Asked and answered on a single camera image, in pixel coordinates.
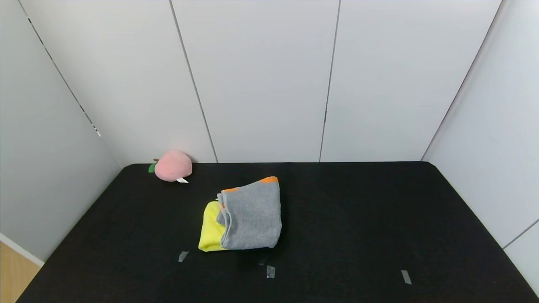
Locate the grey towel with orange stripes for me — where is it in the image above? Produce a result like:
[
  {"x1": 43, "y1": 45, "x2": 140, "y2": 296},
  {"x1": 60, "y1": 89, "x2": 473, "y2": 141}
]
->
[{"x1": 216, "y1": 176, "x2": 283, "y2": 251}]

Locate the yellow microfibre towel black trim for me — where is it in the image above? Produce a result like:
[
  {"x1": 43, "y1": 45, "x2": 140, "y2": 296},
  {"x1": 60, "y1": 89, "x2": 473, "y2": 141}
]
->
[{"x1": 198, "y1": 200, "x2": 230, "y2": 253}]

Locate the pink peach plush toy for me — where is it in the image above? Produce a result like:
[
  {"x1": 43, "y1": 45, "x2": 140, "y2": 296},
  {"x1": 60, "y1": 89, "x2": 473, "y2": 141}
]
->
[{"x1": 148, "y1": 150, "x2": 193, "y2": 184}]

